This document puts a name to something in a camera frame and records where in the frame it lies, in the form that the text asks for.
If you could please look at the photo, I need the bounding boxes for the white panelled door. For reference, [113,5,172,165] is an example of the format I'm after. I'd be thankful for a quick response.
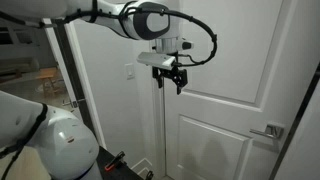
[162,0,302,180]

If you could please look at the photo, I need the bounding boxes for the white open door dark edge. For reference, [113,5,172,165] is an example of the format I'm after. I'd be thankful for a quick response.
[43,19,108,150]

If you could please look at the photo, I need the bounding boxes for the beige sofa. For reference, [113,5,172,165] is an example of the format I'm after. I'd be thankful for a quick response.
[0,57,40,81]

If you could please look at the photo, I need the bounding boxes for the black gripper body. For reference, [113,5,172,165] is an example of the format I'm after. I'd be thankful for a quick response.
[152,64,189,85]

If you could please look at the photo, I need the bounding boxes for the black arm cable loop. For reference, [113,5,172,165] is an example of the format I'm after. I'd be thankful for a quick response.
[0,2,219,68]

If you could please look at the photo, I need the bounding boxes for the silver lever door handle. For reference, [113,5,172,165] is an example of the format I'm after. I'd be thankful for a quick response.
[249,123,285,141]

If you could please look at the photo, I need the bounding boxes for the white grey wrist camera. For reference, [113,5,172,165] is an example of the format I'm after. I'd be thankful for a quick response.
[136,51,178,71]

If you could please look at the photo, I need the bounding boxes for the silver door latch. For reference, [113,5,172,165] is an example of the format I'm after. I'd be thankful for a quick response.
[62,97,87,110]

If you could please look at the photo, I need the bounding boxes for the white rocker light switch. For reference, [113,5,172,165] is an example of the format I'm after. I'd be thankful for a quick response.
[124,62,136,81]

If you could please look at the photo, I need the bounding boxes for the wooden stool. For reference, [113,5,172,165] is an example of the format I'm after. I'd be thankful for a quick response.
[35,67,65,98]

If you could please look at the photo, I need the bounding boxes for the black clamp orange tips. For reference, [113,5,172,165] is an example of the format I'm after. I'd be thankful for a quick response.
[104,150,127,172]

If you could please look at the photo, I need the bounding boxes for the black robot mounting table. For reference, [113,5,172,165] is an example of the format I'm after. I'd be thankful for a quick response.
[95,145,145,180]

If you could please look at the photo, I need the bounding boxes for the white door frame trim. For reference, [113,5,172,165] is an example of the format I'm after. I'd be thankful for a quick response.
[150,39,167,178]

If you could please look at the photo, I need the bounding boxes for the black base cable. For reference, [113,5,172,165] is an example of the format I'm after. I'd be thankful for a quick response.
[0,102,49,180]

